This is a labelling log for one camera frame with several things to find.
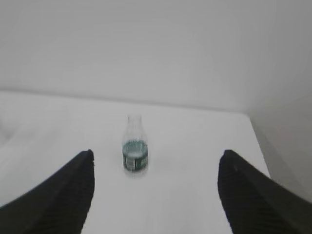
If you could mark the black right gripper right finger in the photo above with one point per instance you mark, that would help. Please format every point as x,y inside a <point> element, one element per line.
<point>255,204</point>

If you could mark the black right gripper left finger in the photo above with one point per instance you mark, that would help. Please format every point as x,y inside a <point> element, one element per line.
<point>59,205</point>

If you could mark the clear plastic water bottle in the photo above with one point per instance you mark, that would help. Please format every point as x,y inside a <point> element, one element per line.
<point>135,146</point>

